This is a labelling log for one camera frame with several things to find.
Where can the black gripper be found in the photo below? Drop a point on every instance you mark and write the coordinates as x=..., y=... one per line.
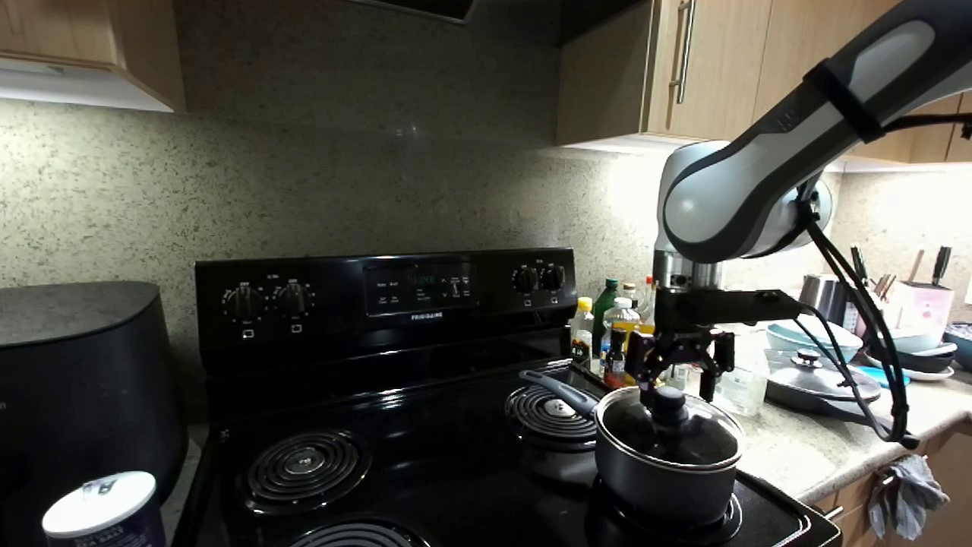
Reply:
x=695, y=344

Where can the glass pot lid black knob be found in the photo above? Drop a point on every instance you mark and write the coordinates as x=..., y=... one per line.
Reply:
x=669, y=435

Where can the white grey Franka robot arm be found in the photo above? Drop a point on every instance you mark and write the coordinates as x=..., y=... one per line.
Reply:
x=770, y=172

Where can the black cooking pot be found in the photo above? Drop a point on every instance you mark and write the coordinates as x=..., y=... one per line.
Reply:
x=663, y=490

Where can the large pan lid with knob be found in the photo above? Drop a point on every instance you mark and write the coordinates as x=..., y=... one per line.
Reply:
x=821, y=382

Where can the dark jar white lid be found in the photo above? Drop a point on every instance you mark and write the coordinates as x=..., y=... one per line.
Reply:
x=102, y=507

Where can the clear plastic container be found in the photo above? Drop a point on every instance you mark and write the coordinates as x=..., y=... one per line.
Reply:
x=750, y=382

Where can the yellow label bottle white cap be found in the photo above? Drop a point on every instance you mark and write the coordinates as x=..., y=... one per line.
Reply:
x=620, y=344

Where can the green bottle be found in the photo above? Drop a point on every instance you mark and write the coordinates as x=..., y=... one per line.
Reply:
x=605, y=306

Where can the small yellow cap bottle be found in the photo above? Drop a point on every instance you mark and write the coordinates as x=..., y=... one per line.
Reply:
x=581, y=336

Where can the teal dish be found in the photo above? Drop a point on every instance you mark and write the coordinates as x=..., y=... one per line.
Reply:
x=806, y=339

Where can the under cabinet light strip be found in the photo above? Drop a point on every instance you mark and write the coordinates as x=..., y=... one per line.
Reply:
x=617, y=145

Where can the dark stacked bowl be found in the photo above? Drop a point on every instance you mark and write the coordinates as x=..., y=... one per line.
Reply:
x=928, y=357

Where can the white knife block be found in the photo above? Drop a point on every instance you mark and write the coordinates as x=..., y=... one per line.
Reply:
x=924, y=309

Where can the grey hanging towel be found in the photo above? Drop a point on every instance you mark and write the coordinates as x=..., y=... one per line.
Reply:
x=908, y=495

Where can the black electric stove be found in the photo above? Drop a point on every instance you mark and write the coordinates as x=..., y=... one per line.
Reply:
x=405, y=406

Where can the black air fryer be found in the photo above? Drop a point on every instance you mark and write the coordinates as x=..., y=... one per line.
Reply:
x=80, y=395

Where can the wooden cabinet beside hood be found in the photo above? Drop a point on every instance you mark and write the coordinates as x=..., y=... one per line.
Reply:
x=70, y=42

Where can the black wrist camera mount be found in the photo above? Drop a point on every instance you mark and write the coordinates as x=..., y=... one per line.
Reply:
x=724, y=306

